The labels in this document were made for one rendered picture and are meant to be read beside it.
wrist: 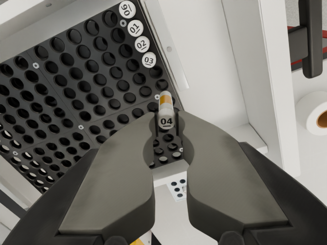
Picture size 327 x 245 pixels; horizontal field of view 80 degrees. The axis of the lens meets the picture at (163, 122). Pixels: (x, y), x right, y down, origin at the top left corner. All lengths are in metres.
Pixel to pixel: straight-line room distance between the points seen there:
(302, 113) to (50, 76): 0.39
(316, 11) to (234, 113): 0.15
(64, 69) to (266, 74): 0.18
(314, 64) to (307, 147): 0.31
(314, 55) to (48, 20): 0.27
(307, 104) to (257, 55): 0.24
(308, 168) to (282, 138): 0.33
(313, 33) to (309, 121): 0.22
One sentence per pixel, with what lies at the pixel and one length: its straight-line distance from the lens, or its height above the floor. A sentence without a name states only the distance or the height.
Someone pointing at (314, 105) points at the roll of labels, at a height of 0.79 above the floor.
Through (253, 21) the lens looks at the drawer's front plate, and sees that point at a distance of 0.19.
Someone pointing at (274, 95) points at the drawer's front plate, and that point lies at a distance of 0.20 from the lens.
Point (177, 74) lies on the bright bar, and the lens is 0.25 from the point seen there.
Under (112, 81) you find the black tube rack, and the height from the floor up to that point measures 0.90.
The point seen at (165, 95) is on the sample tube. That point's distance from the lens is 0.16.
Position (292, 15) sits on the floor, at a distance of 1.27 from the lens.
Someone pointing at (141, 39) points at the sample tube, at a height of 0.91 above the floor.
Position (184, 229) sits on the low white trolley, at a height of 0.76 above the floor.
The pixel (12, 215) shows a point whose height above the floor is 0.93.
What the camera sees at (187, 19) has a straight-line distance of 0.26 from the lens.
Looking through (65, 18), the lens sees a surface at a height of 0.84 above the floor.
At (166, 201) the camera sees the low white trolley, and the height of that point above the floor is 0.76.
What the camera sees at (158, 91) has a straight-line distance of 0.20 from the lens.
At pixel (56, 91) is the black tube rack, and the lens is 0.23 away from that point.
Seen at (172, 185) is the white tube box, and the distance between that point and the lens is 0.44.
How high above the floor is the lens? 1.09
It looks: 60 degrees down
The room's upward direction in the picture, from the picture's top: 178 degrees clockwise
